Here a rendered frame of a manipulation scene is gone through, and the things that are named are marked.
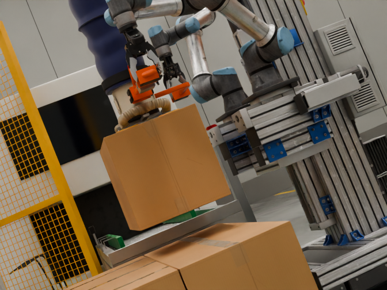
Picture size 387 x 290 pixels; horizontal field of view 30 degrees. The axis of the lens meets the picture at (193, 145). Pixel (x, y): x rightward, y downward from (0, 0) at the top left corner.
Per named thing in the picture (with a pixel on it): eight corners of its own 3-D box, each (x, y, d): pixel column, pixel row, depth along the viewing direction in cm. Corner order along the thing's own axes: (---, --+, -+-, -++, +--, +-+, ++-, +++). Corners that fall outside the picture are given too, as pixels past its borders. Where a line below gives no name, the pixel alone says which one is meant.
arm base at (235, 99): (247, 106, 387) (240, 89, 388) (255, 100, 373) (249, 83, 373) (222, 116, 384) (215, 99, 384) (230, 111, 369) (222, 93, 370)
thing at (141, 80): (138, 88, 268) (133, 75, 268) (157, 81, 269) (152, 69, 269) (140, 84, 260) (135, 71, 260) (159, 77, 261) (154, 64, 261)
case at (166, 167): (129, 229, 345) (99, 152, 347) (206, 198, 352) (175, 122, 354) (140, 231, 286) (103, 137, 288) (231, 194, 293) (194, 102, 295)
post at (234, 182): (272, 292, 423) (207, 134, 427) (282, 287, 424) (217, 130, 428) (275, 293, 416) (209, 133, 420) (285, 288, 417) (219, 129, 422)
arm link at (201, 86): (214, 91, 374) (193, 4, 395) (190, 102, 381) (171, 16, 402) (225, 98, 384) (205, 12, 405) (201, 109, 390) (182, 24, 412)
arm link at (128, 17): (133, 9, 264) (112, 16, 263) (137, 20, 264) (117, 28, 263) (131, 14, 272) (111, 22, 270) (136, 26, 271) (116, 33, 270)
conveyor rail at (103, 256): (103, 267, 577) (94, 245, 578) (110, 265, 578) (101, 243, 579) (122, 293, 350) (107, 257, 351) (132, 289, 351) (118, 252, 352)
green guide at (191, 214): (162, 222, 588) (158, 213, 589) (173, 218, 591) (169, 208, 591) (193, 221, 432) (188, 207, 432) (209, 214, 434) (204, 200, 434)
